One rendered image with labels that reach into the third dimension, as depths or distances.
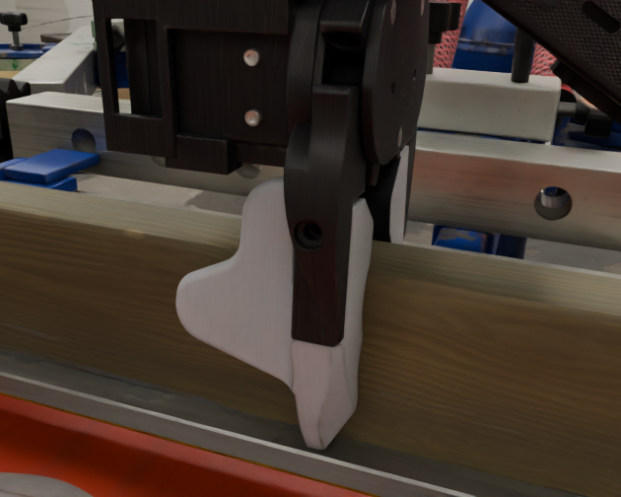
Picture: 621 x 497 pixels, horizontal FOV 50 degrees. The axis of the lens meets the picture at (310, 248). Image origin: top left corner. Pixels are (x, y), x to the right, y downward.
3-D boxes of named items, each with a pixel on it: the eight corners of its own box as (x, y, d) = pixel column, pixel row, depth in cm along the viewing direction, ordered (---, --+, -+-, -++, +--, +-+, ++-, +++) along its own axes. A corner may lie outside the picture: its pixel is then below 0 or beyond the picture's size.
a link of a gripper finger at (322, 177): (316, 305, 22) (339, 33, 20) (369, 315, 22) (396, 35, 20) (261, 354, 18) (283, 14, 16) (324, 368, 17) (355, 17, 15)
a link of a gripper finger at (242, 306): (197, 412, 25) (207, 160, 22) (354, 451, 23) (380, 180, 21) (151, 454, 22) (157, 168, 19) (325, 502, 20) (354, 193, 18)
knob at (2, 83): (20, 183, 53) (6, 89, 50) (-37, 175, 55) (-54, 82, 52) (79, 161, 60) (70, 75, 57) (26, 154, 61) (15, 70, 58)
